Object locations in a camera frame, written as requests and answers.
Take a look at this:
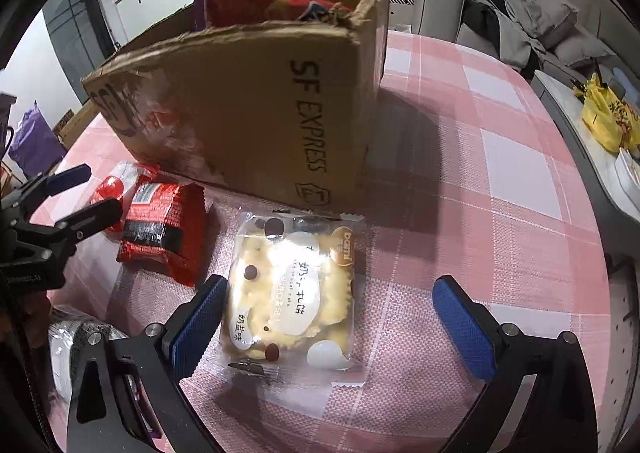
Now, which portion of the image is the grey perforated panel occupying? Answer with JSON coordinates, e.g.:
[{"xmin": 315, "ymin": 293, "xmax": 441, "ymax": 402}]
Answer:
[{"xmin": 595, "ymin": 253, "xmax": 640, "ymax": 434}]

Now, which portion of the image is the dark glass door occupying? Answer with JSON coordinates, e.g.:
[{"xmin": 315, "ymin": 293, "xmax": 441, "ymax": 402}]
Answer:
[{"xmin": 42, "ymin": 0, "xmax": 119, "ymax": 80}]

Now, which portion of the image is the dark clothes pile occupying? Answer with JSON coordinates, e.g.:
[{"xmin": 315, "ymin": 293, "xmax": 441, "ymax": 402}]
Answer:
[{"xmin": 462, "ymin": 0, "xmax": 547, "ymax": 75}]

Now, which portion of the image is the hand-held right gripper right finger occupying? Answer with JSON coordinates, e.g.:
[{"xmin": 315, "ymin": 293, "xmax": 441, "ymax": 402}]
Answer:
[{"xmin": 431, "ymin": 274, "xmax": 600, "ymax": 453}]

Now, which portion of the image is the silver printed packet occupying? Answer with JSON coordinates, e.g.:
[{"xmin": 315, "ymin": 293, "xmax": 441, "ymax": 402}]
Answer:
[{"xmin": 47, "ymin": 318, "xmax": 133, "ymax": 404}]

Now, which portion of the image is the red and black snack packet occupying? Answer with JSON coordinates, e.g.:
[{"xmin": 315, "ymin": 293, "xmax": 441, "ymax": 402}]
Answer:
[{"xmin": 116, "ymin": 182, "xmax": 207, "ymax": 288}]

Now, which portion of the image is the purple bag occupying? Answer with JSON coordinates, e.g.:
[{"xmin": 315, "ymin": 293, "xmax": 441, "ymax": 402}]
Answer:
[{"xmin": 7, "ymin": 103, "xmax": 67, "ymax": 175}]

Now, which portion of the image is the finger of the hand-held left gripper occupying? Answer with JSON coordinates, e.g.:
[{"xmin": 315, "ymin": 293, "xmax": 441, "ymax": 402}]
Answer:
[
  {"xmin": 29, "ymin": 198, "xmax": 124, "ymax": 247},
  {"xmin": 10, "ymin": 164, "xmax": 94, "ymax": 215}
]

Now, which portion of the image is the yellow plastic bag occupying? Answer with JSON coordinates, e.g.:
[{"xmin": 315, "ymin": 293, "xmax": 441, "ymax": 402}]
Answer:
[{"xmin": 575, "ymin": 73, "xmax": 640, "ymax": 155}]

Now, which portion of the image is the printed cardboard floor box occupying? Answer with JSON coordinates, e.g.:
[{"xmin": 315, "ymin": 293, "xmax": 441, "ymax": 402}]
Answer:
[{"xmin": 57, "ymin": 100, "xmax": 99, "ymax": 149}]

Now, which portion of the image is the clear biscuit packet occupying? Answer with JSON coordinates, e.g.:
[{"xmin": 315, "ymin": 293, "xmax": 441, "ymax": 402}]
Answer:
[{"xmin": 220, "ymin": 210, "xmax": 364, "ymax": 387}]

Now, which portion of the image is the grey pillow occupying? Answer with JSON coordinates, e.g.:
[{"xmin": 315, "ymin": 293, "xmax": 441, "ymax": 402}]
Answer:
[
  {"xmin": 530, "ymin": 0, "xmax": 581, "ymax": 39},
  {"xmin": 552, "ymin": 36, "xmax": 618, "ymax": 70}
]

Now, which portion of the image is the white dish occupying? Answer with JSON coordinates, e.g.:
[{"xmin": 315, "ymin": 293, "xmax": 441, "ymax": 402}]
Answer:
[{"xmin": 614, "ymin": 148, "xmax": 640, "ymax": 220}]

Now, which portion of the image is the pink checked tablecloth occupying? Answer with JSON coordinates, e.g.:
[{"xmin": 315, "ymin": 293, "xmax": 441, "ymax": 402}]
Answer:
[{"xmin": 30, "ymin": 28, "xmax": 603, "ymax": 453}]

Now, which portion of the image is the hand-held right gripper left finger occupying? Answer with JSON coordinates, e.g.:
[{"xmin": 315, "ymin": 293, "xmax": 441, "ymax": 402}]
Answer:
[{"xmin": 66, "ymin": 274, "xmax": 229, "ymax": 453}]

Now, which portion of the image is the brown cardboard box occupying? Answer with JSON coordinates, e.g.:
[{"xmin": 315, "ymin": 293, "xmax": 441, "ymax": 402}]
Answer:
[{"xmin": 81, "ymin": 0, "xmax": 391, "ymax": 211}]

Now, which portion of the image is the grey coffee table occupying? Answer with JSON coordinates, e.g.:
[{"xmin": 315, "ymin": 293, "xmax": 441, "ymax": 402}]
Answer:
[{"xmin": 530, "ymin": 68, "xmax": 640, "ymax": 225}]

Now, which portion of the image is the white and red packet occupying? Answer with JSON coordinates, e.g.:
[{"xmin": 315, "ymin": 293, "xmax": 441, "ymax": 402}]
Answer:
[{"xmin": 89, "ymin": 160, "xmax": 160, "ymax": 234}]

